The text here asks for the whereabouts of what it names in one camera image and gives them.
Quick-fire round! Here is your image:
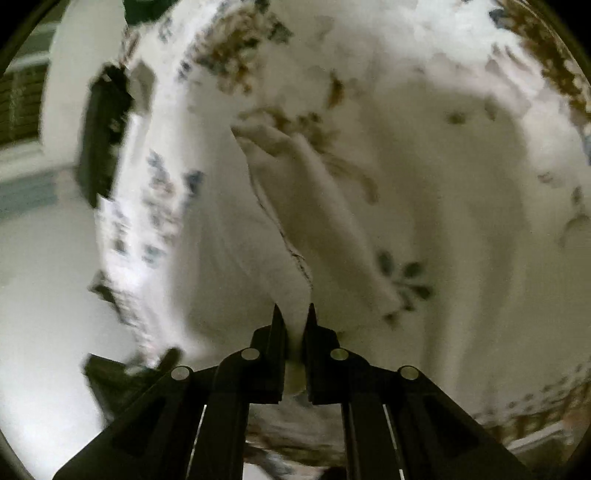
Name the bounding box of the beige long-sleeve garment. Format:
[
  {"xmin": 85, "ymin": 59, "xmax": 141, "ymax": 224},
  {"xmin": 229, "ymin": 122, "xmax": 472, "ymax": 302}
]
[{"xmin": 170, "ymin": 68, "xmax": 417, "ymax": 398}]

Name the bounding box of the floral fleece blanket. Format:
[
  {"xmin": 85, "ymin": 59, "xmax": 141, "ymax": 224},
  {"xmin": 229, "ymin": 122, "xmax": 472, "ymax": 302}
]
[{"xmin": 96, "ymin": 1, "xmax": 590, "ymax": 447}]

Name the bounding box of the black device at bed edge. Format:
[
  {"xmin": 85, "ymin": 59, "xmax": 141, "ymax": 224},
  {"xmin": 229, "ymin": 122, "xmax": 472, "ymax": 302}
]
[{"xmin": 75, "ymin": 64, "xmax": 132, "ymax": 209}]

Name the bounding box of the window with blinds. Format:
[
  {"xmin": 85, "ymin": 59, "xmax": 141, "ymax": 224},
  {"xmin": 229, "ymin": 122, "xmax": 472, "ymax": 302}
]
[{"xmin": 0, "ymin": 63, "xmax": 49, "ymax": 147}]

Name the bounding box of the dark green cloth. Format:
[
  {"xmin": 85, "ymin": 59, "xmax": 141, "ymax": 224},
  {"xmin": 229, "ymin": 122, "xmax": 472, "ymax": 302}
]
[{"xmin": 122, "ymin": 0, "xmax": 177, "ymax": 26}]

